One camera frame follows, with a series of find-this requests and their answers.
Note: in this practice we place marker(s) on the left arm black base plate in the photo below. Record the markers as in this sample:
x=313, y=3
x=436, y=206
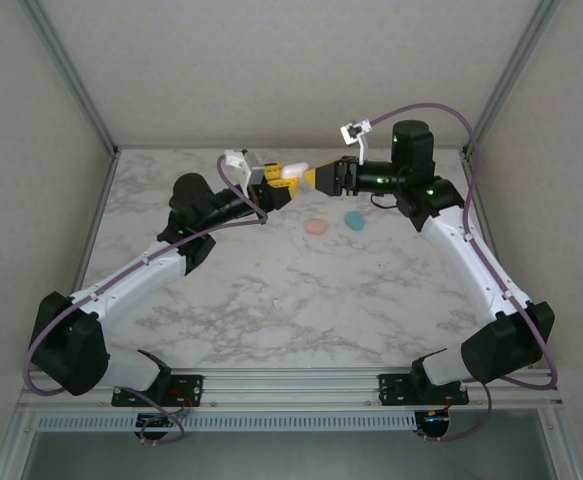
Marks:
x=191, y=387

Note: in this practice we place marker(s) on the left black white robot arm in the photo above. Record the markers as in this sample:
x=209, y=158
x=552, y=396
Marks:
x=131, y=282

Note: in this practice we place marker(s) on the aluminium upright frame profile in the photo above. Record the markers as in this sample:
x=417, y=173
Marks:
x=71, y=80
x=511, y=80

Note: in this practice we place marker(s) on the aluminium table side rail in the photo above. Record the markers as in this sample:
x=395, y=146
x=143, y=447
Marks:
x=491, y=250
x=98, y=215

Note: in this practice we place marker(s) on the pink earbud charging case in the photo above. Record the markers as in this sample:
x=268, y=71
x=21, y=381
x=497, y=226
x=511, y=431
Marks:
x=316, y=226

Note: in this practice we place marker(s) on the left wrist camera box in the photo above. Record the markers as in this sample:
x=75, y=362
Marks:
x=243, y=167

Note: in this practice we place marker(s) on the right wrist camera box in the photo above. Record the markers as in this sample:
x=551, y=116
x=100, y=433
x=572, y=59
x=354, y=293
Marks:
x=357, y=134

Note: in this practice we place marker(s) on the white earbud charging case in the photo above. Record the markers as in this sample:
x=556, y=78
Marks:
x=295, y=169

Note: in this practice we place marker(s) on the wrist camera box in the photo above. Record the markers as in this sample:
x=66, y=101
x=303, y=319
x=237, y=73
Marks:
x=357, y=134
x=243, y=167

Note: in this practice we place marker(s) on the aluminium mounting rail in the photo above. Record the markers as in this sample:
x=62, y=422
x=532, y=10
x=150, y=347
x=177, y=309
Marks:
x=291, y=390

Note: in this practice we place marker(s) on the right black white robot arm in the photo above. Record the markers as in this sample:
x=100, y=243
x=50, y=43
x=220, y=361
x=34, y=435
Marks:
x=471, y=270

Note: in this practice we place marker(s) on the blue earbud charging case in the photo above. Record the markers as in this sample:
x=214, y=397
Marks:
x=355, y=221

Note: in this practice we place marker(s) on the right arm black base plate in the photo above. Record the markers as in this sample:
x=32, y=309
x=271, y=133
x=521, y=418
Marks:
x=391, y=387

